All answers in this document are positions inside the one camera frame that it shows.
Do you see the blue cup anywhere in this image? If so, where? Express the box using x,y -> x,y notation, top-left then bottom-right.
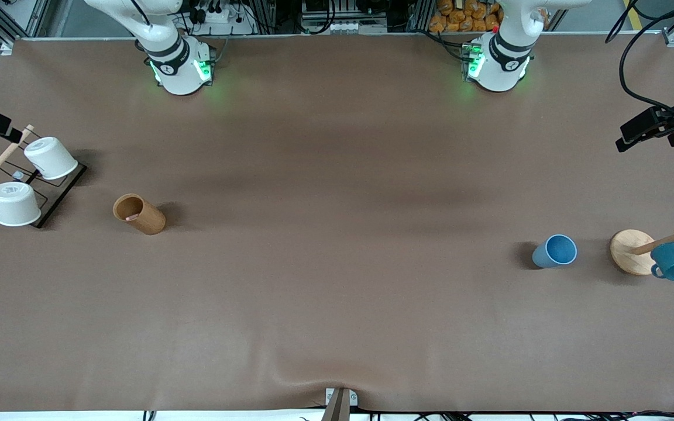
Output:
532,234 -> 578,270

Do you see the white upside-down cup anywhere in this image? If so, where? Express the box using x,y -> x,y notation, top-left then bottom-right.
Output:
0,182 -> 42,227
23,137 -> 79,180

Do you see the wooden mug tree stand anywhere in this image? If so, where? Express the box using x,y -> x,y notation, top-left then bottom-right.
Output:
610,209 -> 674,276

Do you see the brown wooden cylinder holder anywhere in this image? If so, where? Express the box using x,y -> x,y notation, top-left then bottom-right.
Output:
113,194 -> 167,236

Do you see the orange snack bag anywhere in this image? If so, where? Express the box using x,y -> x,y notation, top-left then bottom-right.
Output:
429,0 -> 504,33

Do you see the brown table mat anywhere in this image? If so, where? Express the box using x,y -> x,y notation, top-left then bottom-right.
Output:
0,32 -> 674,413

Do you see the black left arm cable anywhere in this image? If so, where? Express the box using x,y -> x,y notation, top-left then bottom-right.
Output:
618,0 -> 674,128

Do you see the black wire cup rack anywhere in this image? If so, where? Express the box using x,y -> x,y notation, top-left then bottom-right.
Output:
0,132 -> 88,229

